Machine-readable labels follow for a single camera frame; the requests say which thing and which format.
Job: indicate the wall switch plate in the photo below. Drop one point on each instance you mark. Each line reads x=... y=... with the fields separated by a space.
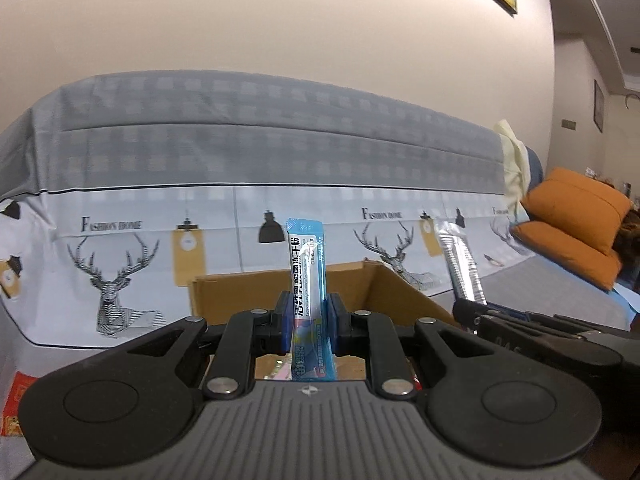
x=568 y=123

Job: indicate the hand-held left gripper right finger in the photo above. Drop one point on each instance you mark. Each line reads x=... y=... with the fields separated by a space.
x=331 y=321

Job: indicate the small framed wall picture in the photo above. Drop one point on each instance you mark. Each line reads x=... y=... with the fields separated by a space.
x=598 y=105

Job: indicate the brown cardboard box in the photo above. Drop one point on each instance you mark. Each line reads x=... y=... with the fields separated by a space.
x=240 y=295

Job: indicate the blue stick snack packet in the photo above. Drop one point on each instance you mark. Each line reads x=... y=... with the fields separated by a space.
x=307 y=285

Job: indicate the red printed packet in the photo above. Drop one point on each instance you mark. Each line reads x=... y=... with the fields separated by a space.
x=15 y=400

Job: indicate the cream cloth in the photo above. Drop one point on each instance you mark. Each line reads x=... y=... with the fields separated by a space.
x=515 y=165

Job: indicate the dark brown furry object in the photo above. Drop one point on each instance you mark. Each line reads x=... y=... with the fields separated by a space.
x=629 y=240

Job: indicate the orange cushion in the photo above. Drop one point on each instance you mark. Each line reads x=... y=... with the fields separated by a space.
x=580 y=200
x=565 y=255

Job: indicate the silver stick snack packet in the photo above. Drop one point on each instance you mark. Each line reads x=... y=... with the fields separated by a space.
x=462 y=265

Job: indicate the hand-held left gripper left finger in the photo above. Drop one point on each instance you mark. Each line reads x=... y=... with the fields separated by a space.
x=286 y=316

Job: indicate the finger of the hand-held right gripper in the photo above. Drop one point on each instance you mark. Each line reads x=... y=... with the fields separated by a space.
x=467 y=316

